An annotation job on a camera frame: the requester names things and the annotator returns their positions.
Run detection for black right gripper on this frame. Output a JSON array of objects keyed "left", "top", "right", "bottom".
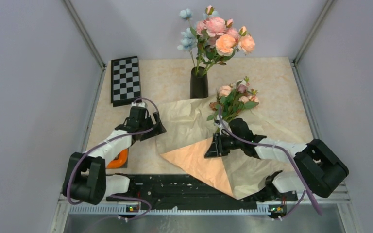
[{"left": 204, "top": 132, "right": 243, "bottom": 158}]

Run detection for orange paper bouquet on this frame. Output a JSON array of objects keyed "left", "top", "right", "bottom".
[{"left": 156, "top": 95, "right": 294, "bottom": 199}]

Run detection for small pink flower bunch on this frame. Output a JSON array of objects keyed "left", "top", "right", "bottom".
[{"left": 206, "top": 76, "right": 260, "bottom": 123}]

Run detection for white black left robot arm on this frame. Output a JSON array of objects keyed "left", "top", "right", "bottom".
[{"left": 62, "top": 102, "right": 166, "bottom": 205}]

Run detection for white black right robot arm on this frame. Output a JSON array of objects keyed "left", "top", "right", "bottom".
[{"left": 204, "top": 118, "right": 349, "bottom": 200}]

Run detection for black cylindrical vase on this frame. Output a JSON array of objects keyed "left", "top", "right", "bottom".
[{"left": 189, "top": 66, "right": 209, "bottom": 99}]

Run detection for pink orange blue flowers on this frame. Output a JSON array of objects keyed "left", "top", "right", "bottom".
[{"left": 177, "top": 5, "right": 256, "bottom": 77}]

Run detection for orange curved toy track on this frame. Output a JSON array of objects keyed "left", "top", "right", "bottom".
[{"left": 106, "top": 149, "right": 129, "bottom": 169}]

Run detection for black grey chessboard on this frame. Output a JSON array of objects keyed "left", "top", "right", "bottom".
[{"left": 110, "top": 56, "right": 141, "bottom": 107}]

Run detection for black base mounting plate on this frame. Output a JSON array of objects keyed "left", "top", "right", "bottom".
[{"left": 105, "top": 173, "right": 298, "bottom": 210}]

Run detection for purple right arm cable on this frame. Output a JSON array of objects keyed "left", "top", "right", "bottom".
[{"left": 217, "top": 106, "right": 323, "bottom": 221}]

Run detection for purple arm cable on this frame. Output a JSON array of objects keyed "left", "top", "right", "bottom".
[
  {"left": 217, "top": 106, "right": 323, "bottom": 221},
  {"left": 66, "top": 97, "right": 160, "bottom": 222}
]

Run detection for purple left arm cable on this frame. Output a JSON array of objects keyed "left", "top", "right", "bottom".
[{"left": 66, "top": 97, "right": 160, "bottom": 222}]

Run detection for aluminium front frame rail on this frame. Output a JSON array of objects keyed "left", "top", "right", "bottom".
[{"left": 50, "top": 182, "right": 364, "bottom": 233}]

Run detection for aluminium frame rail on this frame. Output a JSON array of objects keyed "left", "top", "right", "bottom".
[
  {"left": 292, "top": 0, "right": 337, "bottom": 67},
  {"left": 62, "top": 0, "right": 107, "bottom": 70},
  {"left": 50, "top": 182, "right": 364, "bottom": 233}
]

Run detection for aluminium frame rail left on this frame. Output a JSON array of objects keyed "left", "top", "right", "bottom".
[{"left": 62, "top": 0, "right": 107, "bottom": 70}]

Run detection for aluminium frame rail right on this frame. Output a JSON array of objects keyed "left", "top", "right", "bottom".
[{"left": 292, "top": 0, "right": 337, "bottom": 67}]

